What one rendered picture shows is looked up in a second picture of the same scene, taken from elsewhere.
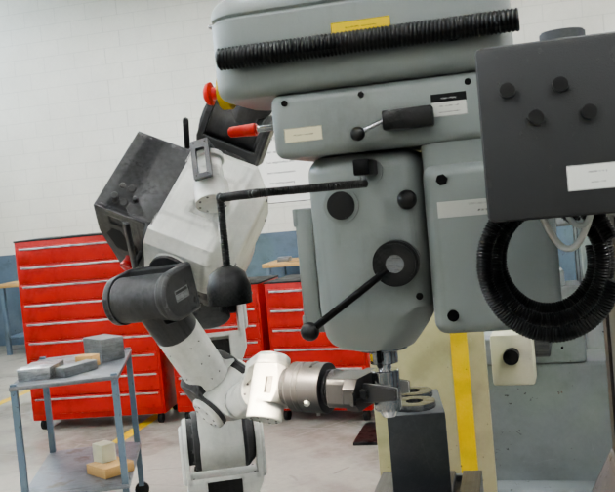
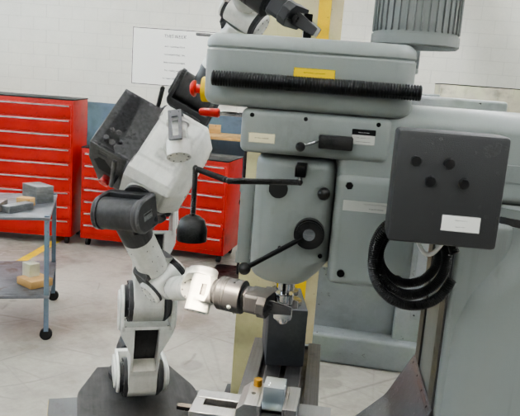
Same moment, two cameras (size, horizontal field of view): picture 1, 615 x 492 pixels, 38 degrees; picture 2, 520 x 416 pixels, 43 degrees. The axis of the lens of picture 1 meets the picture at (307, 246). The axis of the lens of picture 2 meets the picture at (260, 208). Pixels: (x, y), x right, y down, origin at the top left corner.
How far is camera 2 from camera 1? 31 cm
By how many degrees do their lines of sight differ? 11
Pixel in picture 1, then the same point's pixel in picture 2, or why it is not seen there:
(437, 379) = not seen: hidden behind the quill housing
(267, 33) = (248, 64)
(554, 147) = (437, 201)
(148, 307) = (125, 223)
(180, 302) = (146, 221)
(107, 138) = (41, 11)
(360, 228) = (288, 205)
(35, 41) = not seen: outside the picture
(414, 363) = not seen: hidden behind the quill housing
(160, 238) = (136, 173)
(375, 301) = (290, 254)
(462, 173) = (363, 183)
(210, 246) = (171, 184)
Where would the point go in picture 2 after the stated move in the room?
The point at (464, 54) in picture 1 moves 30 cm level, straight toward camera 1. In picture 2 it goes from (380, 106) to (399, 113)
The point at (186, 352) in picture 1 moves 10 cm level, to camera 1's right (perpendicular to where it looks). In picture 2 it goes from (144, 253) to (179, 255)
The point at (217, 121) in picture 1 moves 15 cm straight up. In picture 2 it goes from (183, 90) to (186, 37)
